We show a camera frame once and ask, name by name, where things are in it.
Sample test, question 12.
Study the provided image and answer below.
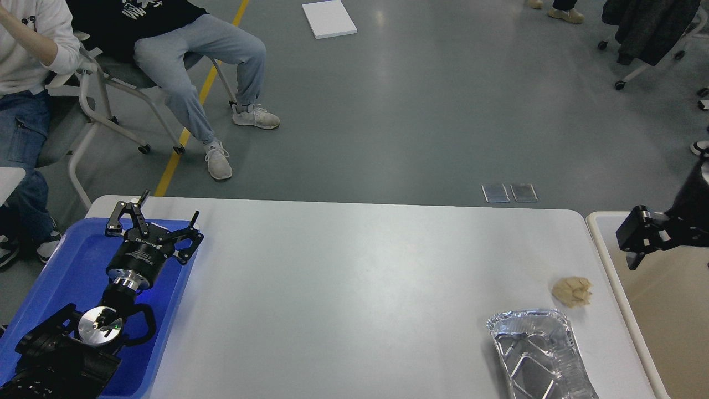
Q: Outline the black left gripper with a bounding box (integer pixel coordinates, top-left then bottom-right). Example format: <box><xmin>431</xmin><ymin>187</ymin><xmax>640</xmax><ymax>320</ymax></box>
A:
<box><xmin>105</xmin><ymin>189</ymin><xmax>204</xmax><ymax>290</ymax></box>

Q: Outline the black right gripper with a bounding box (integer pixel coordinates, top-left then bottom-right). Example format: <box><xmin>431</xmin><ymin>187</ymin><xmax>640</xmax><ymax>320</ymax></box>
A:
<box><xmin>616</xmin><ymin>157</ymin><xmax>708</xmax><ymax>270</ymax></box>

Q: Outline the aluminium foil tray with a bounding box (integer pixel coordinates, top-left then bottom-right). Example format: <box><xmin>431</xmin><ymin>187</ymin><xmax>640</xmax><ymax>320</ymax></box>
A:
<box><xmin>486</xmin><ymin>309</ymin><xmax>598</xmax><ymax>398</ymax></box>

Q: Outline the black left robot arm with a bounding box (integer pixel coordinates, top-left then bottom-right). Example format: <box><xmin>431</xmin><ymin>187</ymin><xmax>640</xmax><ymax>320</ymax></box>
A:
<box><xmin>2</xmin><ymin>193</ymin><xmax>204</xmax><ymax>398</ymax></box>

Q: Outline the beige plastic bin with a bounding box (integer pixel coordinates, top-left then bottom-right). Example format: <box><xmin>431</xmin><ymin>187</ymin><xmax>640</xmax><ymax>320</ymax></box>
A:
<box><xmin>587</xmin><ymin>212</ymin><xmax>708</xmax><ymax>398</ymax></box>

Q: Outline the blue plastic tray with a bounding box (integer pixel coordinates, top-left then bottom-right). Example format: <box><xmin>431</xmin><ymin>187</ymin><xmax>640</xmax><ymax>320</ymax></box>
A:
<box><xmin>1</xmin><ymin>218</ymin><xmax>193</xmax><ymax>398</ymax></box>

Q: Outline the crumpled brown paper ball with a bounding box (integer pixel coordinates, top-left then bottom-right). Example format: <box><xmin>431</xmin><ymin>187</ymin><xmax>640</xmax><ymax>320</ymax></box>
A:
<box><xmin>551</xmin><ymin>276</ymin><xmax>592</xmax><ymax>308</ymax></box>

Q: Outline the right clear floor plate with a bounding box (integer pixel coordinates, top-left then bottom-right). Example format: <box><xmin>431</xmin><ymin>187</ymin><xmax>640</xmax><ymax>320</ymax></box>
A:
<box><xmin>511</xmin><ymin>183</ymin><xmax>539</xmax><ymax>203</ymax></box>

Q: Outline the clear floor plate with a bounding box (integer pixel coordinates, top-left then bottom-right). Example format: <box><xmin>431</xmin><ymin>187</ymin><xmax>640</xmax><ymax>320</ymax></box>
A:
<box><xmin>481</xmin><ymin>183</ymin><xmax>511</xmax><ymax>203</ymax></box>
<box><xmin>511</xmin><ymin>183</ymin><xmax>539</xmax><ymax>203</ymax></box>

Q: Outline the left clear floor plate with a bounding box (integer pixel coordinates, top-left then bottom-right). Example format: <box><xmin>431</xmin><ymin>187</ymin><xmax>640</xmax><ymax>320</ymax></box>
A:
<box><xmin>481</xmin><ymin>183</ymin><xmax>511</xmax><ymax>203</ymax></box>

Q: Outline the white side table corner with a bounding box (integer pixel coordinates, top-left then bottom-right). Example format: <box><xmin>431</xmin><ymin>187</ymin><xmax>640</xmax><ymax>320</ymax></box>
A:
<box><xmin>0</xmin><ymin>167</ymin><xmax>26</xmax><ymax>206</ymax></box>

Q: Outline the grey chair with castors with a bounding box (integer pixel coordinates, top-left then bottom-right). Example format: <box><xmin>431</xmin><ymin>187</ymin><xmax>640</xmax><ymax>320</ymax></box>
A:
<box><xmin>78</xmin><ymin>33</ymin><xmax>239</xmax><ymax>156</ymax></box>

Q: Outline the person in light jeans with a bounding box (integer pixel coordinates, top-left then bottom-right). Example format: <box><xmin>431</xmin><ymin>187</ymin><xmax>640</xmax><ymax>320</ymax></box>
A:
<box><xmin>68</xmin><ymin>1</ymin><xmax>280</xmax><ymax>180</ymax></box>

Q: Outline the chair with dark jacket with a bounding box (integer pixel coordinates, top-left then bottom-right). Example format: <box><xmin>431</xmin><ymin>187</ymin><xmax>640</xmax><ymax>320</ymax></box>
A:
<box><xmin>596</xmin><ymin>1</ymin><xmax>707</xmax><ymax>90</ymax></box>

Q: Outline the person in white sweater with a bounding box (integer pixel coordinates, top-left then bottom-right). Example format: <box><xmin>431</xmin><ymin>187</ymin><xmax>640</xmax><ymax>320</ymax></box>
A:
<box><xmin>1</xmin><ymin>1</ymin><xmax>80</xmax><ymax>266</ymax></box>

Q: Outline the person in black trousers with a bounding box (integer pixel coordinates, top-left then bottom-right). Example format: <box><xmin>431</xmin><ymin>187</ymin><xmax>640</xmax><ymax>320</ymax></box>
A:
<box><xmin>547</xmin><ymin>1</ymin><xmax>585</xmax><ymax>24</ymax></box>

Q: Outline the white board on floor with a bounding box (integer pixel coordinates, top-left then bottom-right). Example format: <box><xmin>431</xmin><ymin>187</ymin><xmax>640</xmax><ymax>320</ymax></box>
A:
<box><xmin>302</xmin><ymin>1</ymin><xmax>358</xmax><ymax>39</ymax></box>

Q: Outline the white frame chair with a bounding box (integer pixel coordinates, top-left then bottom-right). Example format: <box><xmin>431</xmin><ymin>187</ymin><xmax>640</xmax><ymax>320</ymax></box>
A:
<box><xmin>36</xmin><ymin>60</ymin><xmax>151</xmax><ymax>209</ymax></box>

